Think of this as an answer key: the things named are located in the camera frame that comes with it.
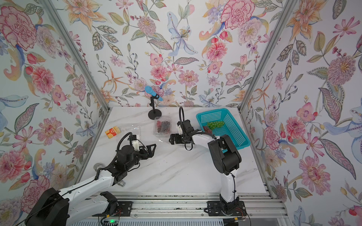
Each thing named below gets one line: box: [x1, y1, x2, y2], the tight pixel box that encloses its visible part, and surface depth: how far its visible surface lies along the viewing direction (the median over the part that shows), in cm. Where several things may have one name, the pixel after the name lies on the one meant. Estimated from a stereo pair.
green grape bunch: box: [206, 121, 225, 130], surface depth 109 cm
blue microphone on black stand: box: [144, 85, 164, 121], surface depth 116 cm
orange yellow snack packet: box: [104, 125, 122, 139], surface depth 106 cm
